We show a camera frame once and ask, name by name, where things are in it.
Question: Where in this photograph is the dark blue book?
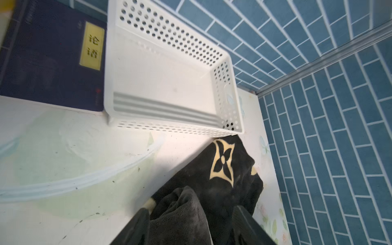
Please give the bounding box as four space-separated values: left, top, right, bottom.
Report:
1 1 107 112

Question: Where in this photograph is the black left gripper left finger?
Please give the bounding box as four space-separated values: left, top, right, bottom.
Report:
110 208 150 245

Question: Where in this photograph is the black pillowcase with cream flowers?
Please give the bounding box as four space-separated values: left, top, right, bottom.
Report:
145 135 263 245

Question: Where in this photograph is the white perforated plastic basket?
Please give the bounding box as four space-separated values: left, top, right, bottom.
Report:
104 1 244 138

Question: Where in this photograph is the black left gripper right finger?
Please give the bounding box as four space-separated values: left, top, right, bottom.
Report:
232 206 276 245

